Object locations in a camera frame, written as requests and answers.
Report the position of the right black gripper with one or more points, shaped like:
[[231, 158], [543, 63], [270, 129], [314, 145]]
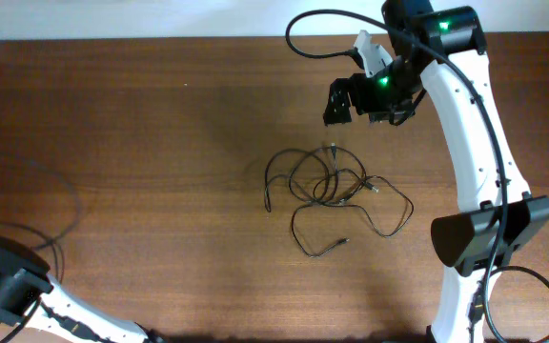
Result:
[[352, 95]]

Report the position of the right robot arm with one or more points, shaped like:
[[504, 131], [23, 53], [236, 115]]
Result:
[[443, 53]]

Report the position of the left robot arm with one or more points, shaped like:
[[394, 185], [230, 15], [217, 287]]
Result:
[[30, 297]]

